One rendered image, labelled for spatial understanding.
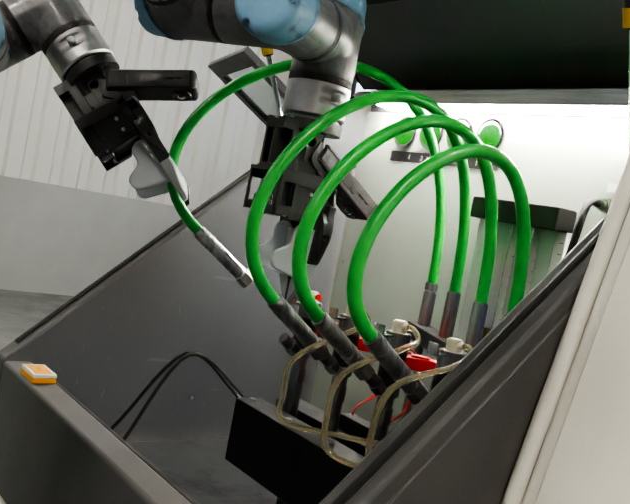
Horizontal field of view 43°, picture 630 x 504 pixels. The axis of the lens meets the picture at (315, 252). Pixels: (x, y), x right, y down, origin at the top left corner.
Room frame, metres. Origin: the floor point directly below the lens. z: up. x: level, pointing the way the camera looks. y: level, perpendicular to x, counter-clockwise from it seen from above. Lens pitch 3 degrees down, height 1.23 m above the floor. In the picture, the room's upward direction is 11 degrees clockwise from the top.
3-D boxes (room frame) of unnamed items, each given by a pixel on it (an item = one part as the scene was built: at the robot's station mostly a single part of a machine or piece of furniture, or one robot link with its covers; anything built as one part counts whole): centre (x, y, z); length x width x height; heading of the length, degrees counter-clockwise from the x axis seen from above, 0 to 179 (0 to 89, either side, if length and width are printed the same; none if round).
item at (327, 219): (0.93, 0.01, 1.21); 0.05 x 0.02 x 0.09; 37
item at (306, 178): (0.94, 0.04, 1.27); 0.09 x 0.08 x 0.12; 127
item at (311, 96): (0.94, 0.03, 1.35); 0.08 x 0.08 x 0.05
